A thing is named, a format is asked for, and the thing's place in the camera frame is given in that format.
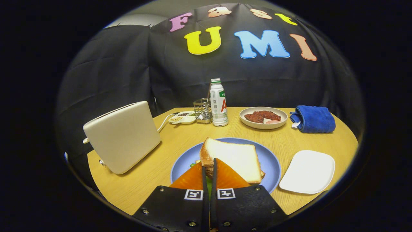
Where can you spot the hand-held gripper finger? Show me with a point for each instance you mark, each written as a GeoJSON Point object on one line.
{"type": "Point", "coordinates": [206, 212]}
{"type": "Point", "coordinates": [213, 212]}

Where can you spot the green lettuce leaf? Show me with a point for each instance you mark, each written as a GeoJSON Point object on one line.
{"type": "Point", "coordinates": [193, 164]}

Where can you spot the toasted bread slice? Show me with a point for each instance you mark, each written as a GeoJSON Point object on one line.
{"type": "Point", "coordinates": [235, 158]}

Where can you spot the blue round plate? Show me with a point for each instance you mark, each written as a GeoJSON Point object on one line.
{"type": "Point", "coordinates": [272, 164]}

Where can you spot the white divided condiment dish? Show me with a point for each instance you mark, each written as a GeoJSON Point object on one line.
{"type": "Point", "coordinates": [186, 120]}

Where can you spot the beige round plate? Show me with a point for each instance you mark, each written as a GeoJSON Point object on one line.
{"type": "Point", "coordinates": [257, 125]}

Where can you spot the white square plate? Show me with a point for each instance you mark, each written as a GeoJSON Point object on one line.
{"type": "Point", "coordinates": [307, 172]}

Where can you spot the small brown meat piece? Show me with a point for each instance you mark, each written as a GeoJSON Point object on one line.
{"type": "Point", "coordinates": [253, 118]}

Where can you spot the white bottle green cap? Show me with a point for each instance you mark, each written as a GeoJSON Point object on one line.
{"type": "Point", "coordinates": [219, 109]}

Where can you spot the small pink ham piece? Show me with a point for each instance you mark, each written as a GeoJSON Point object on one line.
{"type": "Point", "coordinates": [272, 121]}

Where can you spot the white toaster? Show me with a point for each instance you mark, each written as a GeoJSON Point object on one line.
{"type": "Point", "coordinates": [122, 138]}

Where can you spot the long brown meat piece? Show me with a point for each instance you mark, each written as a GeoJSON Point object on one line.
{"type": "Point", "coordinates": [268, 115]}

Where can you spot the blue folded towel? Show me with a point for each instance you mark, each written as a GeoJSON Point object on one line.
{"type": "Point", "coordinates": [313, 119]}

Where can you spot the black backdrop cloth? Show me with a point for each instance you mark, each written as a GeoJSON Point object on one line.
{"type": "Point", "coordinates": [128, 64]}

